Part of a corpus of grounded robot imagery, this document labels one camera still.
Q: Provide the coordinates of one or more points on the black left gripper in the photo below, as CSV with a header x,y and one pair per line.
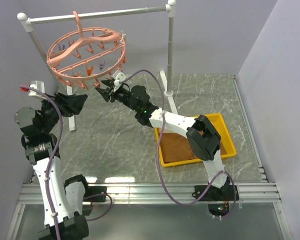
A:
x,y
72,104

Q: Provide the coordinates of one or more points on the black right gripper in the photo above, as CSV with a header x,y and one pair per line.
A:
x,y
104,94

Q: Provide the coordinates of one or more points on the pink round clip hanger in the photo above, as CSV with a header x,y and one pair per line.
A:
x,y
68,55

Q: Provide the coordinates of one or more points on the brown underwear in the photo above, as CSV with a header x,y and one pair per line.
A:
x,y
175,147

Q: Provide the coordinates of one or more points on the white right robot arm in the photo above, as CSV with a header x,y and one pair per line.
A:
x,y
203,138

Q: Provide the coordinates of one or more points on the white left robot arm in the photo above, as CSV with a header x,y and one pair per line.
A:
x,y
62,200

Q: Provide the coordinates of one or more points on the purple clothes peg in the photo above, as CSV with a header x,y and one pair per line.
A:
x,y
102,64

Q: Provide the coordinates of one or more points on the white metal drying rack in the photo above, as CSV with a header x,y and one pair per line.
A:
x,y
170,8

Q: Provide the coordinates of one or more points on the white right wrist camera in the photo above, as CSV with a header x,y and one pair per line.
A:
x,y
119,77

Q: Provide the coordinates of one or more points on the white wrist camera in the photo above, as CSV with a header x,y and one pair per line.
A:
x,y
36,91
119,77

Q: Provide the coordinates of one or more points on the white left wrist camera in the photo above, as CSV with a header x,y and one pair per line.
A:
x,y
36,91

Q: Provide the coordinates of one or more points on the aluminium rail frame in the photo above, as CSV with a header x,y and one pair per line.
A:
x,y
111,149

